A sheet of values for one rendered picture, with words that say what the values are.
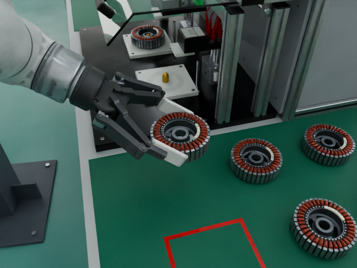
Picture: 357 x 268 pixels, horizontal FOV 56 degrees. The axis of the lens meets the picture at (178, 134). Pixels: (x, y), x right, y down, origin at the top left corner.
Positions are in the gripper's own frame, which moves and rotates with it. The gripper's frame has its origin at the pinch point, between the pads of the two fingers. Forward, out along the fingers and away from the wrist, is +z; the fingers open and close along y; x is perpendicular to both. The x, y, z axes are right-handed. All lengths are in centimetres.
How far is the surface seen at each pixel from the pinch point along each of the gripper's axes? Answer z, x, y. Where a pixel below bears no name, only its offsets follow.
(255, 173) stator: 19.4, -1.4, -1.5
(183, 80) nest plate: 3.5, -11.0, -34.3
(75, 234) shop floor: 3, -102, -26
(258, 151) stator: 21.5, -2.0, -9.6
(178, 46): -2.8, -3.3, -35.7
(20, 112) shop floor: -50, -134, -103
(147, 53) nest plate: -8, -18, -48
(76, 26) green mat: -34, -37, -71
